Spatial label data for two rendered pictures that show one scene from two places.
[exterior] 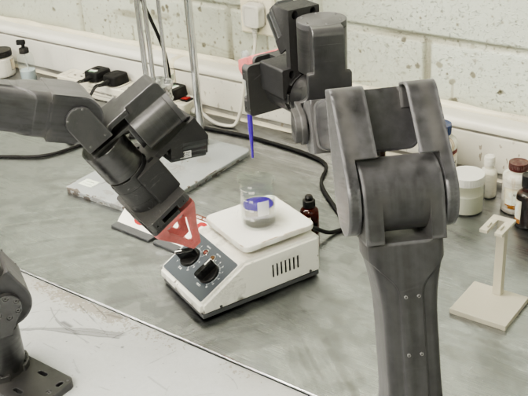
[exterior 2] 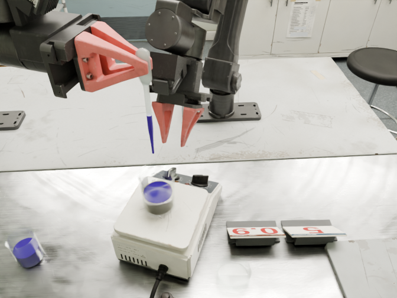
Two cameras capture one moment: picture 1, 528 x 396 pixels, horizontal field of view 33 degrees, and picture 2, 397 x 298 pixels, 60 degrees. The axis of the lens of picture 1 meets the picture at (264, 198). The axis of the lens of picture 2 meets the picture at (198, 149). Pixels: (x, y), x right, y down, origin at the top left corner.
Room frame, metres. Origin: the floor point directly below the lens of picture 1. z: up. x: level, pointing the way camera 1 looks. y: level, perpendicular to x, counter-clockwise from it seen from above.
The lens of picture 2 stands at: (1.44, -0.18, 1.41)
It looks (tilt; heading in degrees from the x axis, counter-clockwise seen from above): 41 degrees down; 138
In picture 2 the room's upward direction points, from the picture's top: straight up
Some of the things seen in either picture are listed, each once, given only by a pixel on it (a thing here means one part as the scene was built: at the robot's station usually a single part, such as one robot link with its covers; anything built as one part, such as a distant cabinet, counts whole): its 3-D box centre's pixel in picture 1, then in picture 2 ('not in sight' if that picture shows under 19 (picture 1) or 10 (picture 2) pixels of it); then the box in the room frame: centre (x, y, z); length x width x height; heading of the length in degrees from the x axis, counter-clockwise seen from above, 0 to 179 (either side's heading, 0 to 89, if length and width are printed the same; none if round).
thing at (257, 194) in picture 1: (255, 199); (159, 189); (1.13, 0.01, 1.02); 0.06 x 0.05 x 0.08; 46
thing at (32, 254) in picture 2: not in sight; (25, 247); (1.02, -0.18, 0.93); 0.04 x 0.04 x 0.06
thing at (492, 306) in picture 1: (491, 267); not in sight; (1.01, -0.30, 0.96); 0.08 x 0.08 x 0.13; 52
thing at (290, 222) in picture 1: (258, 221); (163, 210); (1.14, 0.01, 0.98); 0.12 x 0.12 x 0.01; 30
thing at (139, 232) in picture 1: (141, 215); (312, 227); (1.30, 0.20, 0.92); 0.09 x 0.06 x 0.04; 49
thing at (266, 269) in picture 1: (246, 253); (170, 214); (1.13, 0.03, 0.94); 0.22 x 0.13 x 0.08; 120
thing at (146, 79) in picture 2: not in sight; (143, 67); (1.13, 0.01, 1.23); 0.01 x 0.01 x 0.04; 30
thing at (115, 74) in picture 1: (112, 79); not in sight; (1.90, 0.32, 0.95); 0.07 x 0.04 x 0.02; 141
